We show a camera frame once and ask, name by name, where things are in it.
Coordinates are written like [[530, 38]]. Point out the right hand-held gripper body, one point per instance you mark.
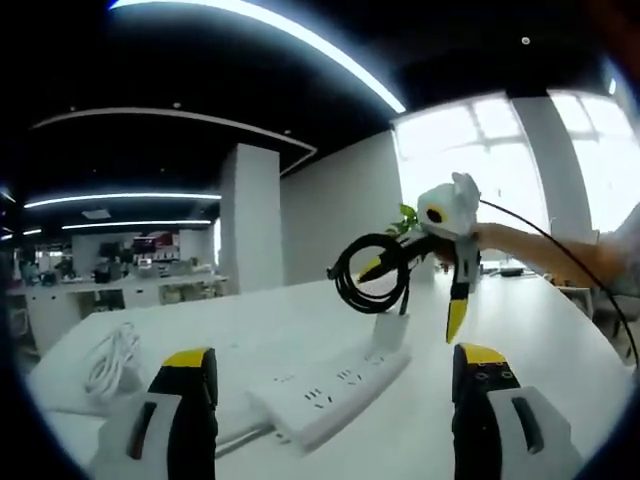
[[455, 210]]

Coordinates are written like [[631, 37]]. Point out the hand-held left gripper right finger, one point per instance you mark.
[[475, 430]]

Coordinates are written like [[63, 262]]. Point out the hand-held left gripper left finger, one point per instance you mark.
[[195, 430]]

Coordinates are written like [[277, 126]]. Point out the white charger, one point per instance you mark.
[[390, 332]]

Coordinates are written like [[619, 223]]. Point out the white power strip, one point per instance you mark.
[[320, 400]]

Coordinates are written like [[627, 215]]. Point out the white desk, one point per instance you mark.
[[525, 360]]

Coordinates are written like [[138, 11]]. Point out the curved ceiling light strip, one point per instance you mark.
[[350, 60]]

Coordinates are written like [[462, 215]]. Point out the straight ceiling light strip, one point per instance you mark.
[[125, 196], [140, 224]]

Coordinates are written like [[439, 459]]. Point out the green potted plant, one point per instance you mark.
[[407, 215]]

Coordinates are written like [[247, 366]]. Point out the large bright window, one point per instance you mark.
[[450, 150]]

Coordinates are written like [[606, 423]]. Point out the white office counter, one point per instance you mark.
[[60, 305]]

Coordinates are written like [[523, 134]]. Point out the red wall sign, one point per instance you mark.
[[155, 241]]

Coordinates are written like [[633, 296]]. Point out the dark wall screen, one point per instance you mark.
[[107, 248]]

